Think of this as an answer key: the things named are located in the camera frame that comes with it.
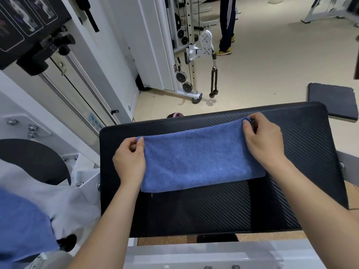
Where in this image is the person's left hand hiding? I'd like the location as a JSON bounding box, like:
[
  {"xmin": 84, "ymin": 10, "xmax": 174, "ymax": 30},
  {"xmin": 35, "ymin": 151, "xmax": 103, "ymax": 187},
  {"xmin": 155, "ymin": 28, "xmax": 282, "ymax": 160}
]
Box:
[{"xmin": 112, "ymin": 136, "xmax": 146, "ymax": 186}]

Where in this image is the person's right hand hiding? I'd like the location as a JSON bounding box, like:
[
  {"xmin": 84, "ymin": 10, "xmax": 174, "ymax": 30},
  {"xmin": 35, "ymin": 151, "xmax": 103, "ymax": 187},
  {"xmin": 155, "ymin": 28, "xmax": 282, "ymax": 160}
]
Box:
[{"xmin": 242, "ymin": 112, "xmax": 289, "ymax": 172}]

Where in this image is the blue microfibre towel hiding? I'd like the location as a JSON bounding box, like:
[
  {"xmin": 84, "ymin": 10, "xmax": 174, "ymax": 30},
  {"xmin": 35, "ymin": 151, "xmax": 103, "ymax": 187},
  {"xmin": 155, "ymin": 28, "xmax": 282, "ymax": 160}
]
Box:
[{"xmin": 136, "ymin": 117, "xmax": 266, "ymax": 193}]

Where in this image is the person's right forearm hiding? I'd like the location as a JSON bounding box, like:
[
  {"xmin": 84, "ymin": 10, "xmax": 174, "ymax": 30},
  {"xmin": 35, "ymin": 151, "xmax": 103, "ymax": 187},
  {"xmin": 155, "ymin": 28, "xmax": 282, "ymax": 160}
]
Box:
[{"xmin": 266, "ymin": 159, "xmax": 359, "ymax": 269}]

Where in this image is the person's left forearm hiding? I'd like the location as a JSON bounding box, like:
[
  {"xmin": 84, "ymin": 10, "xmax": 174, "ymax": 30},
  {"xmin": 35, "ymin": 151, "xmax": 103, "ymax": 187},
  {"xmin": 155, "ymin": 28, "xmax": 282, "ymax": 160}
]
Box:
[{"xmin": 67, "ymin": 180, "xmax": 141, "ymax": 269}]

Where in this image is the black padded machine pad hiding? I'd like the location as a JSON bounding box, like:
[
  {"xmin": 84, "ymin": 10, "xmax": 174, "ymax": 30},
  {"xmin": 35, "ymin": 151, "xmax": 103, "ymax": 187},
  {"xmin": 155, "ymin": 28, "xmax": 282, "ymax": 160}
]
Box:
[{"xmin": 99, "ymin": 101, "xmax": 349, "ymax": 238}]

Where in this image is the black square floor mat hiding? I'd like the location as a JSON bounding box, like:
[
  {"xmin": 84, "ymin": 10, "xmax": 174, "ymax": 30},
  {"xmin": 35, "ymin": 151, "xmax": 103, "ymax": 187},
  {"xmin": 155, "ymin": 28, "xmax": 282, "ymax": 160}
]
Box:
[{"xmin": 306, "ymin": 82, "xmax": 359, "ymax": 121}]

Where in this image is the grey cloth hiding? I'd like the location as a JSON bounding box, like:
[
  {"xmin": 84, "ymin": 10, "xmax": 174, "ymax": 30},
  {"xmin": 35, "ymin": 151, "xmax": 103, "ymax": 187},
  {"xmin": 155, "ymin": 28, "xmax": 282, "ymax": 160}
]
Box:
[{"xmin": 0, "ymin": 158, "xmax": 101, "ymax": 251}]

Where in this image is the black round pad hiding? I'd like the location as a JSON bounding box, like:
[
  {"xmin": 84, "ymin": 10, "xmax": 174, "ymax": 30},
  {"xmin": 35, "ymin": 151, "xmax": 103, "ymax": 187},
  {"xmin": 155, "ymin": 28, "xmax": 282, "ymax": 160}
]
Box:
[{"xmin": 0, "ymin": 138, "xmax": 71, "ymax": 186}]

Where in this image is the black phone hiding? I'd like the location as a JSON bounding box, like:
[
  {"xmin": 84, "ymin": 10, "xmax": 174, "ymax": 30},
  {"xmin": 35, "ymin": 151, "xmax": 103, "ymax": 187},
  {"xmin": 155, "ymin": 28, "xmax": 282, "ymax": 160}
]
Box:
[{"xmin": 196, "ymin": 234, "xmax": 239, "ymax": 244}]

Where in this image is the black round knob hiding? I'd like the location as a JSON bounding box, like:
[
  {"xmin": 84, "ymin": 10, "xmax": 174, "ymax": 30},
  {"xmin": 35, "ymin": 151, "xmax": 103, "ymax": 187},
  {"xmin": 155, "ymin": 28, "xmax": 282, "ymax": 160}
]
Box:
[{"xmin": 57, "ymin": 234, "xmax": 77, "ymax": 252}]

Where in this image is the white metal base beam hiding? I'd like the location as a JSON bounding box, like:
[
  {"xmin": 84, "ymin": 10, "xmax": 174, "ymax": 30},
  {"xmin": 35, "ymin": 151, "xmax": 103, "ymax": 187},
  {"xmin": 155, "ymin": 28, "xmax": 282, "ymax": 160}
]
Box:
[{"xmin": 123, "ymin": 238, "xmax": 329, "ymax": 269}]

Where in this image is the black adjustment knob assembly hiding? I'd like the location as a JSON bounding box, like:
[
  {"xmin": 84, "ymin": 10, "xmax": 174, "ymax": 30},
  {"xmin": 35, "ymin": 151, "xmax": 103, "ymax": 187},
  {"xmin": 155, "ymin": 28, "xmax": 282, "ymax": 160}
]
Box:
[{"xmin": 16, "ymin": 32, "xmax": 77, "ymax": 76}]

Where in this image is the blue cloth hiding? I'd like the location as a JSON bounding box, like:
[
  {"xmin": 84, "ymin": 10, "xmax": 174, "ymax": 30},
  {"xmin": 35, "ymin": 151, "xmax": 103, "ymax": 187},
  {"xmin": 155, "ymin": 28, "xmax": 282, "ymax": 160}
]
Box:
[{"xmin": 0, "ymin": 187, "xmax": 60, "ymax": 263}]

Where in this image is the black exercise chart placard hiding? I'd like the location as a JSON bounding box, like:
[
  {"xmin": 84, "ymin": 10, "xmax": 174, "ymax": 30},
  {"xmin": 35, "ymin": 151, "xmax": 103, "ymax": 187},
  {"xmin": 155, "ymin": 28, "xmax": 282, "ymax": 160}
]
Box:
[{"xmin": 0, "ymin": 0, "xmax": 72, "ymax": 71}]

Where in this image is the black rope cable attachment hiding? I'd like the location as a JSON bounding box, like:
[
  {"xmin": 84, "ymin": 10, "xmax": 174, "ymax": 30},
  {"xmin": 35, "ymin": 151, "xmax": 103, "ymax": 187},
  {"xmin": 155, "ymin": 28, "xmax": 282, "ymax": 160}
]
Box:
[{"xmin": 209, "ymin": 52, "xmax": 221, "ymax": 99}]

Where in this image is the white gym machine frame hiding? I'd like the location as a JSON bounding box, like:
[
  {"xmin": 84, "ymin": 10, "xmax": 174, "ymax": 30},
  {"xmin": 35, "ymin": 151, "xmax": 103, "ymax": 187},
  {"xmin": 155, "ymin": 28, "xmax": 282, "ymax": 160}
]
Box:
[{"xmin": 0, "ymin": 0, "xmax": 141, "ymax": 269}]

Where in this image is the white cable pulley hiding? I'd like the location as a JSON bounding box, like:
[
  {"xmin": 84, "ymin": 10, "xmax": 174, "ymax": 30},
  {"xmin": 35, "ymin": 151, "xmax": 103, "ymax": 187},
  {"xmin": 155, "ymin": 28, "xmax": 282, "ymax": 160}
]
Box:
[{"xmin": 186, "ymin": 30, "xmax": 215, "ymax": 62}]

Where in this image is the white cable machine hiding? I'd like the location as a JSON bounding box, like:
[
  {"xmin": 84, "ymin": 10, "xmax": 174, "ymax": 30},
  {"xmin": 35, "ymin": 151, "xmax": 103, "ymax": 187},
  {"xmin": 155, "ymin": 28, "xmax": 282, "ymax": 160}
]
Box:
[{"xmin": 137, "ymin": 0, "xmax": 222, "ymax": 104}]

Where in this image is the grey metal bracket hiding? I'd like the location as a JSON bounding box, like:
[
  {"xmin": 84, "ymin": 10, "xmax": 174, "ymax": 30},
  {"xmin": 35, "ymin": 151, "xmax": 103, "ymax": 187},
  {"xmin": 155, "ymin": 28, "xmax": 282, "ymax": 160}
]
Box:
[{"xmin": 335, "ymin": 150, "xmax": 359, "ymax": 183}]

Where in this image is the white weight bench frame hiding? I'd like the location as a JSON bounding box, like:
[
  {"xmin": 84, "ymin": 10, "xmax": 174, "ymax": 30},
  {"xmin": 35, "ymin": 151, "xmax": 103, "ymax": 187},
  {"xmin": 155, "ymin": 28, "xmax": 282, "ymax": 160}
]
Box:
[{"xmin": 301, "ymin": 0, "xmax": 359, "ymax": 24}]

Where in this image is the black hanging strap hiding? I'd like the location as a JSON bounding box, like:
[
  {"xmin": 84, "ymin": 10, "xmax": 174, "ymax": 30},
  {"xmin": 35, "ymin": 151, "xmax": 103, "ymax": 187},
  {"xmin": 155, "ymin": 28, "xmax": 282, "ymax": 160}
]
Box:
[{"xmin": 73, "ymin": 0, "xmax": 100, "ymax": 33}]

